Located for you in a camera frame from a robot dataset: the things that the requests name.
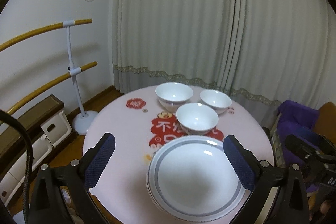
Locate dark wooden cabinet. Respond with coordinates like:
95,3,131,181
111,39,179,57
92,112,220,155
0,94,64,178

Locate upper yellow rack bar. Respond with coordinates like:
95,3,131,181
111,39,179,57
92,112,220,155
1,19,93,52

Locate white bowl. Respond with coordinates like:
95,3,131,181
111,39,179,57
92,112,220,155
155,82,194,113
199,90,232,114
176,103,219,135

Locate white rack stand with base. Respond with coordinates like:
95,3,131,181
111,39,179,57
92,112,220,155
62,19,98,135

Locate purple cloth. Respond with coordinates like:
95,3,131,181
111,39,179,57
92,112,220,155
276,100,319,167

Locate black cable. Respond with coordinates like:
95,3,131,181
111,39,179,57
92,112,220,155
0,109,35,224

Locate white pleated curtain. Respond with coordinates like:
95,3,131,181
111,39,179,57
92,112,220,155
111,0,335,121

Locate grey-rimmed white plate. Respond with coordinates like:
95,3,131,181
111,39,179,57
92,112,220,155
146,159,170,214
152,135,246,223

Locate brown wooden chair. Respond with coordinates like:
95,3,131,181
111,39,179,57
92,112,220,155
313,102,336,144

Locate white storage drawer unit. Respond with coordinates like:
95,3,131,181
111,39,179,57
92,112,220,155
1,110,72,205

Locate pink printed round table mat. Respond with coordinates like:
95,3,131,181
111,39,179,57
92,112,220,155
83,86,274,223

